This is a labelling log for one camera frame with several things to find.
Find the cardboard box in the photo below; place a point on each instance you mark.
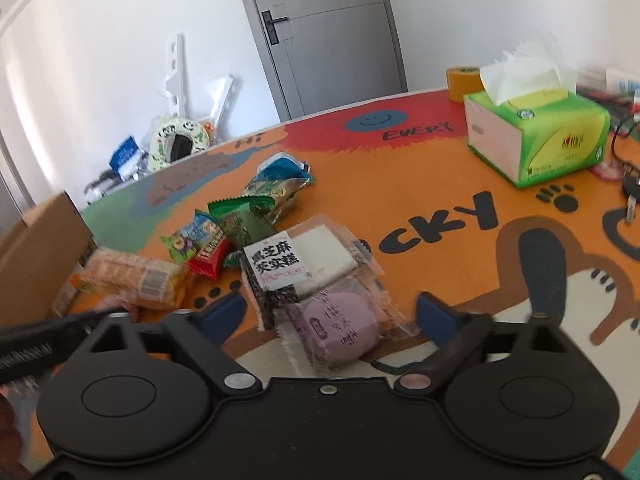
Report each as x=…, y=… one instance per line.
x=39, y=256

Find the grey door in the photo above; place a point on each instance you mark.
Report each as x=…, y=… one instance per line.
x=332, y=53

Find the green milk bun packet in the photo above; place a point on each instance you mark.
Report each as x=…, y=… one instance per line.
x=282, y=191

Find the blue plastic bag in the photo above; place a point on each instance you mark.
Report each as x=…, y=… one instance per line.
x=124, y=161

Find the black sesame cake packet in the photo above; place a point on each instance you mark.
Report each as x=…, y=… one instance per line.
x=294, y=264

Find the white plastic board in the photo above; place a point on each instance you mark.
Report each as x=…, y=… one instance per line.
x=174, y=82

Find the red candy packet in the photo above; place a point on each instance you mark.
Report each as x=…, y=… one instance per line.
x=209, y=260

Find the green tissue box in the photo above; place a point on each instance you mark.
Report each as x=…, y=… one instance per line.
x=529, y=123

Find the yellow tape roll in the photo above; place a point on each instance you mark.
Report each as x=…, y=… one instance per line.
x=461, y=81

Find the black door handle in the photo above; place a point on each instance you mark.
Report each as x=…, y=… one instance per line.
x=270, y=24

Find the purple round cake packet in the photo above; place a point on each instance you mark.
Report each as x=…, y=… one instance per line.
x=342, y=322

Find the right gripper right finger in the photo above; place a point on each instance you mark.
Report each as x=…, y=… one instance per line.
x=459, y=337

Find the green blue candy packet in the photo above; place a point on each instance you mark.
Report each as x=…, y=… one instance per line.
x=185, y=243

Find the white slotted board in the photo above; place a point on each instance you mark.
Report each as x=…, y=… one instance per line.
x=219, y=91

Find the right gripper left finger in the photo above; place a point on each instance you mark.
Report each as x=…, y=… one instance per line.
x=200, y=335

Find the dark green snack packet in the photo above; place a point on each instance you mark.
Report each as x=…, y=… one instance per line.
x=243, y=220

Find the keys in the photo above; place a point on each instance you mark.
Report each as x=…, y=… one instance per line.
x=631, y=187

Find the person's left hand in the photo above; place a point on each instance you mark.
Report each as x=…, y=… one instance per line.
x=11, y=443

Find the blue silver snack packet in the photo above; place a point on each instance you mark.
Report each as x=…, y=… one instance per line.
x=282, y=166

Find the orange biscuit packet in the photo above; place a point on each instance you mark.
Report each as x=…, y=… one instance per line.
x=145, y=282

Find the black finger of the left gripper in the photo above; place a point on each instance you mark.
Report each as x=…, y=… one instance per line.
x=31, y=349

